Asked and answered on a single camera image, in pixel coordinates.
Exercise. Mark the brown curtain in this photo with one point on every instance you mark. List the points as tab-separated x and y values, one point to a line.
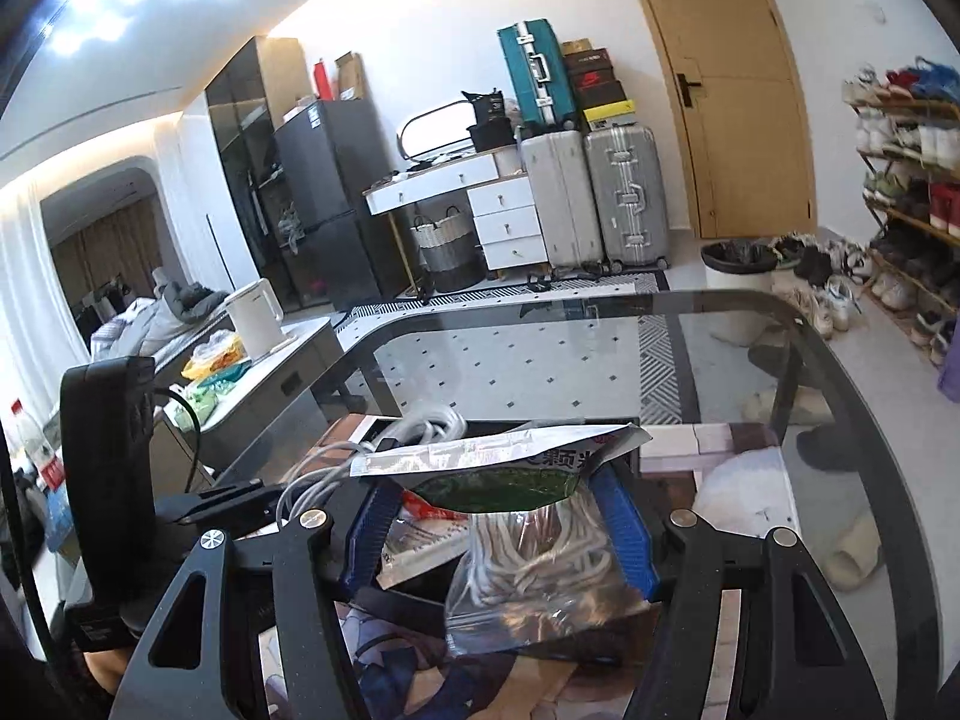
105	255

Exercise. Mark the purple bag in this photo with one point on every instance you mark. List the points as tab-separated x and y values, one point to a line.
951	371

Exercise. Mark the water bottle red label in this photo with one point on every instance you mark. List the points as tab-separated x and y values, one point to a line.
41	450

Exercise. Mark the plain black shoe box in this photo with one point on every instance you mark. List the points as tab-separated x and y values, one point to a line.
587	64

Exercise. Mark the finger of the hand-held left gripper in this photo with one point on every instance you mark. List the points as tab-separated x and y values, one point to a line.
225	502

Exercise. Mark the metal shoe rack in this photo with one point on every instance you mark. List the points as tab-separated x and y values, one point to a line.
911	221

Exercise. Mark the white suitcase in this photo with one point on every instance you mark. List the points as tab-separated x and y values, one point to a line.
559	199

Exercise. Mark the patterned grey rug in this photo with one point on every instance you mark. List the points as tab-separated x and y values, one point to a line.
525	360

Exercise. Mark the pile of shoes on floor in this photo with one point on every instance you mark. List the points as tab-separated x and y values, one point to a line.
821	285

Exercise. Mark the person's left hand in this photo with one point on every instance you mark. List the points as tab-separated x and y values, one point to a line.
105	671

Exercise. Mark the silver suitcase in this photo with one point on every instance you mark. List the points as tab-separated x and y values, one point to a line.
626	195

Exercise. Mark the teal suitcase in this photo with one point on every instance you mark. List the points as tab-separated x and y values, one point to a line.
536	71

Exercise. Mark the black shoe box red logo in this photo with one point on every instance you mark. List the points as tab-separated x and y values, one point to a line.
594	88

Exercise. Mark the dark glass cabinet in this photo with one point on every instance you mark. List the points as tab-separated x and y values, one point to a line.
240	165

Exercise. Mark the shoes on rack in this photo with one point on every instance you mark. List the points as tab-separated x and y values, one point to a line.
907	142

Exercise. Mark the grey side cabinet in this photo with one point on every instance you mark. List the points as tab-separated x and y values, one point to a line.
277	390

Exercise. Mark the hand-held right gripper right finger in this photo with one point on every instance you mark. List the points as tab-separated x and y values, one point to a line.
630	532

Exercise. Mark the dark grey refrigerator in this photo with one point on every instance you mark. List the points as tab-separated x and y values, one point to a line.
322	202

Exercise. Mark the bed with grey duvet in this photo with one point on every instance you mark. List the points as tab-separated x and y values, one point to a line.
161	315

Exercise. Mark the beige slipper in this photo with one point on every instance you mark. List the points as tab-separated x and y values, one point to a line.
855	551

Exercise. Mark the brown shoe box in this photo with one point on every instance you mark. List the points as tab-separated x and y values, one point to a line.
583	47

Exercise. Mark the white dresser with drawers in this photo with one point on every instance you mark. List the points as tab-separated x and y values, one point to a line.
510	202

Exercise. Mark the white bin black liner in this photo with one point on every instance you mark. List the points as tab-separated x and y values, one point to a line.
739	285

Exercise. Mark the black and yellow shoe box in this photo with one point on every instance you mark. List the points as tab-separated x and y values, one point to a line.
607	114

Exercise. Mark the green and white medicine pouch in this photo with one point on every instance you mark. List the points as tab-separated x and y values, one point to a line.
487	491

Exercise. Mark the printed desk mat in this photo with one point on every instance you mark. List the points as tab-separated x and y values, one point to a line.
675	444

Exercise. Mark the black slipper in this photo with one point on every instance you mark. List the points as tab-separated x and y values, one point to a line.
821	446

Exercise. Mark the flat cardboard box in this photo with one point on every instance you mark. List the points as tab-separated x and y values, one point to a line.
350	76

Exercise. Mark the yellow snack bag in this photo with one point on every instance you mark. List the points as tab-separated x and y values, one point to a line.
214	356

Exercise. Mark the white sheer curtain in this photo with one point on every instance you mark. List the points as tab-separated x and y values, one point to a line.
30	292

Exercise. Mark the white packet with red edge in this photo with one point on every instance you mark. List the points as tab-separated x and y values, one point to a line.
420	547

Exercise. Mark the wooden door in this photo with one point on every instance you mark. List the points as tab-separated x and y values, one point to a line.
735	90

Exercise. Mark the green snack bag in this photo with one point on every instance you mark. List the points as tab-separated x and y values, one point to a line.
196	401

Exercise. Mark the woven laundry basket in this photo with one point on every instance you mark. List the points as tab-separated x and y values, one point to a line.
446	251

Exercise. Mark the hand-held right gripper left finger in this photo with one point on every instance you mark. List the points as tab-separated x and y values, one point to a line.
367	536

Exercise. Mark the white electric kettle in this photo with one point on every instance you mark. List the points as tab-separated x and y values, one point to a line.
253	319

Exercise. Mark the oval mirror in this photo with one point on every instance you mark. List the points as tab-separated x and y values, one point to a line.
435	131

